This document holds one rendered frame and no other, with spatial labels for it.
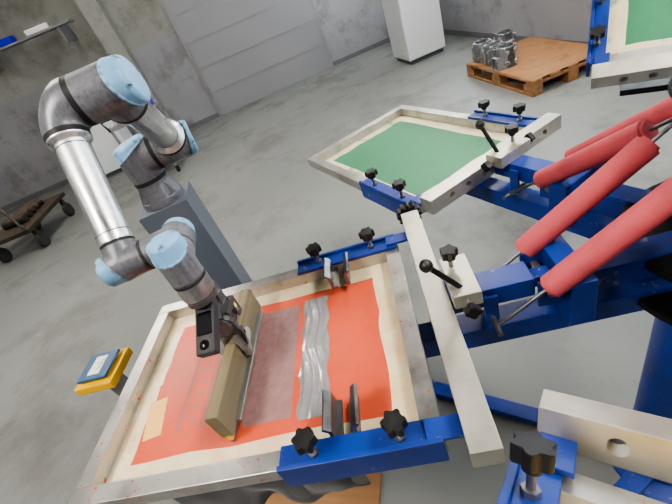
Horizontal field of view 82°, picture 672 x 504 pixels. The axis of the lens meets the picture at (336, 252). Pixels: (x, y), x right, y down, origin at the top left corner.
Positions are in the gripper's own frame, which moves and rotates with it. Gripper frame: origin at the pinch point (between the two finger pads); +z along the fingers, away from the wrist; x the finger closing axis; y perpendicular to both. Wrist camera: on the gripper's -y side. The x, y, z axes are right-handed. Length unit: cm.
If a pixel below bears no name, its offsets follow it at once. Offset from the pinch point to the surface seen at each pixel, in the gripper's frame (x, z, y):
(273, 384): -7.6, 4.9, -6.5
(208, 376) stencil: 11.6, 4.7, 0.5
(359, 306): -30.3, 4.4, 11.5
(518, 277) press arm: -67, -4, -1
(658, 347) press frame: -100, 35, 2
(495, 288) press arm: -61, -4, -2
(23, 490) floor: 192, 99, 37
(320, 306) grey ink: -19.6, 3.5, 14.5
